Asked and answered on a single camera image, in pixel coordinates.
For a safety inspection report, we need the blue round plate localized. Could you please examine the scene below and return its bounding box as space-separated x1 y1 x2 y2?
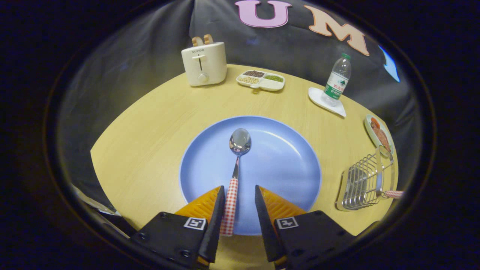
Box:
179 115 322 236

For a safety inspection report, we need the black backdrop cloth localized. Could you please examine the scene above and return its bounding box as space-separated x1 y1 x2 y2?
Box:
56 0 424 210

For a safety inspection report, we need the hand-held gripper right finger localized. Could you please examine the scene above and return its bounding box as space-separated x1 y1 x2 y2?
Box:
255 184 357 269

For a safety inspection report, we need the beige cardboard box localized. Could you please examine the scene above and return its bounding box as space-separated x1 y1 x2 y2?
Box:
73 184 137 237

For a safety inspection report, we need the white square coaster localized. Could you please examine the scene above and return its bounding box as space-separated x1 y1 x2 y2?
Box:
308 87 347 118

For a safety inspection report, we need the spoon with red checked handle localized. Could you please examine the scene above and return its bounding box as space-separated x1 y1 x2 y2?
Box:
220 128 252 237

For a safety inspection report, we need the white plate with meat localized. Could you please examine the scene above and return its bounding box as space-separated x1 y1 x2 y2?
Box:
364 114 395 155

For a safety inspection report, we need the fork with red checked handle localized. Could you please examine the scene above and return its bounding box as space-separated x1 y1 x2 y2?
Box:
375 145 405 199

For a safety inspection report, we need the cream white toaster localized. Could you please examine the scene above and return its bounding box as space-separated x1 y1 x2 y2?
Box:
181 42 228 87

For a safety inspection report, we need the white divided dish with beans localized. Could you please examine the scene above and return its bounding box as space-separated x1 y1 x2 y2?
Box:
236 70 285 92

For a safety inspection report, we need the metal wire basket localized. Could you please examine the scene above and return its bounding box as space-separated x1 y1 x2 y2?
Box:
335 148 396 211

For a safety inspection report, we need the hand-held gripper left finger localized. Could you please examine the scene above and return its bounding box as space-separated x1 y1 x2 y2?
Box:
131 185 226 269

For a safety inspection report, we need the clear water bottle green cap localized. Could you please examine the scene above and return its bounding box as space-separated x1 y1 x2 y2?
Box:
321 53 352 107

